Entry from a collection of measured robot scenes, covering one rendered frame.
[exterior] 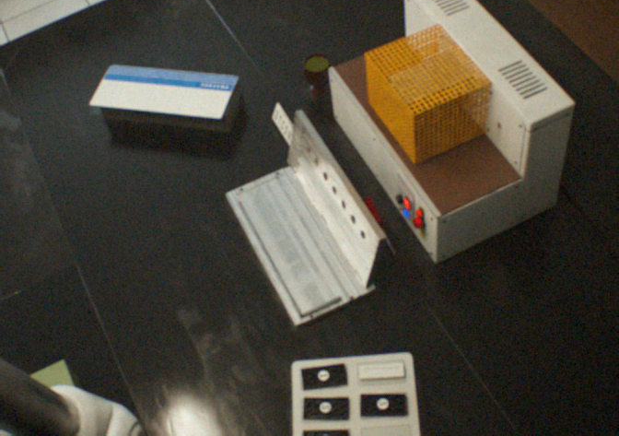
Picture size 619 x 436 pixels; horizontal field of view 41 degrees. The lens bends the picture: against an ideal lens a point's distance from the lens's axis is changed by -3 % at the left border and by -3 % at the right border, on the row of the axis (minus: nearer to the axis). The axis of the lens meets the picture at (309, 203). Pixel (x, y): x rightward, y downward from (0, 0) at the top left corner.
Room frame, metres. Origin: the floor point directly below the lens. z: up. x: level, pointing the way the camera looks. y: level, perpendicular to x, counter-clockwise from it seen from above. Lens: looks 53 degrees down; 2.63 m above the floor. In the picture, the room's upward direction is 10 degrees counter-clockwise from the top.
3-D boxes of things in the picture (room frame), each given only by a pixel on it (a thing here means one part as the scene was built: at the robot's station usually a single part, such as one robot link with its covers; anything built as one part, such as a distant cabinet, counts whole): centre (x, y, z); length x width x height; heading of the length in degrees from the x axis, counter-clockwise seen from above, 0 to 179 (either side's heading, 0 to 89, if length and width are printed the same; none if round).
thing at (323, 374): (0.83, 0.04, 0.92); 0.10 x 0.05 x 0.01; 87
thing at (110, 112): (1.76, 0.34, 0.94); 0.40 x 0.13 x 0.09; 68
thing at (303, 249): (1.21, 0.05, 0.92); 0.44 x 0.21 x 0.04; 17
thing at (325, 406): (0.75, 0.05, 0.92); 0.10 x 0.05 x 0.01; 79
